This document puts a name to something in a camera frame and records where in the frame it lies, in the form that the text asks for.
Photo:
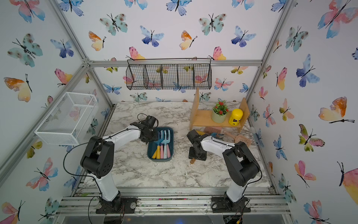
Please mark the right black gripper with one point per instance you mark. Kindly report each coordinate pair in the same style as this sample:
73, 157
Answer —
202, 157

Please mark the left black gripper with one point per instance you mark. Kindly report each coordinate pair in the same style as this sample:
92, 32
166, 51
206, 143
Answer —
155, 138

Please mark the teal claw rake yellow handle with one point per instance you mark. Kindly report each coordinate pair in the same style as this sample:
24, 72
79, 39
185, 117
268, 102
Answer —
160, 139

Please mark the teal plastic storage box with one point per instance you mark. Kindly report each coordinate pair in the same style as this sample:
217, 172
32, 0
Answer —
153, 146

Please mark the purple rake pink handle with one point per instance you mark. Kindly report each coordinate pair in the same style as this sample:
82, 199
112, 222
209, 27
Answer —
168, 151
161, 151

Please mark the light blue rake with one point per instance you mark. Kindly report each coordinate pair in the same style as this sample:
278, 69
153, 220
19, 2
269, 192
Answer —
167, 139

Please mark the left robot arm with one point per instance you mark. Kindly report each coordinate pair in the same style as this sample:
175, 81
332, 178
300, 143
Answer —
98, 158

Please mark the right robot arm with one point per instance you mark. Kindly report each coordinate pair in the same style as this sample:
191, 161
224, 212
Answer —
240, 162

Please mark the pink brush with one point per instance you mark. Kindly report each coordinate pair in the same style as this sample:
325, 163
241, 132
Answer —
211, 130

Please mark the wooden shelf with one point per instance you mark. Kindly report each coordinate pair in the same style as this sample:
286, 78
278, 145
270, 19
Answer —
207, 118

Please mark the orange plastic spatula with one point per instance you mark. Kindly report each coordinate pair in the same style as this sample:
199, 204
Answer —
239, 138

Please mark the potted red flower plant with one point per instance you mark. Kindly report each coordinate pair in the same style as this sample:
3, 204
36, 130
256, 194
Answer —
220, 111

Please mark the yellow jar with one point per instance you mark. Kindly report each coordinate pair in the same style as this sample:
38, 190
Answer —
235, 117

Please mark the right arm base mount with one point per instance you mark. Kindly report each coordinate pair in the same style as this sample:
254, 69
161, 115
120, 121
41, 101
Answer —
225, 205

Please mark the black wire wall basket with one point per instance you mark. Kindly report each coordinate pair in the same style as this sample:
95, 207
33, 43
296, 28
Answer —
178, 74

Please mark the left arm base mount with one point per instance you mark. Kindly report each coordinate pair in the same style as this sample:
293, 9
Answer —
120, 205

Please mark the white mesh wall basket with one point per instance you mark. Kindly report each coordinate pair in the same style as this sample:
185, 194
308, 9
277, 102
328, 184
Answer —
69, 120

